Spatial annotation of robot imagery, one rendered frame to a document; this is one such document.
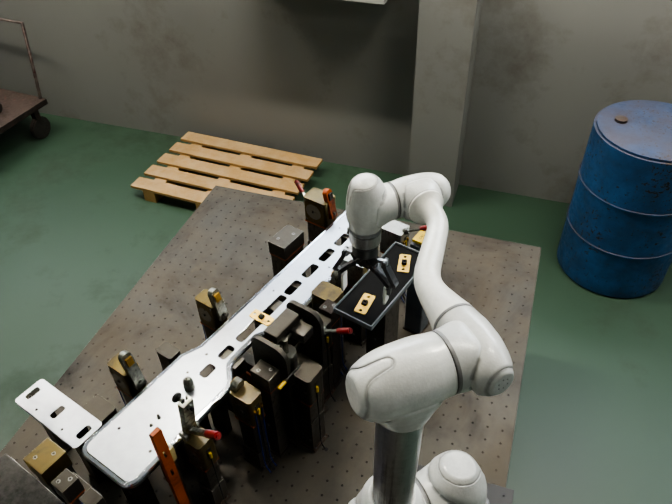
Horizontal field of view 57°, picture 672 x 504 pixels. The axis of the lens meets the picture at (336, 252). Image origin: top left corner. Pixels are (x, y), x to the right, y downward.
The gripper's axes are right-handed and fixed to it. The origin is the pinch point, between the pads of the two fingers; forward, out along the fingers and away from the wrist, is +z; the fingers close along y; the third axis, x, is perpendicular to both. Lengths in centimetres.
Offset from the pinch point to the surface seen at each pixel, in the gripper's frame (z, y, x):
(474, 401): 51, -37, -13
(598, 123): 31, -48, -183
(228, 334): 21.1, 41.2, 17.0
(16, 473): 18, 65, 83
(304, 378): 13.1, 7.1, 27.3
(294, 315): 2.3, 16.1, 15.2
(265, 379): 9.2, 15.4, 34.6
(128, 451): 21, 44, 65
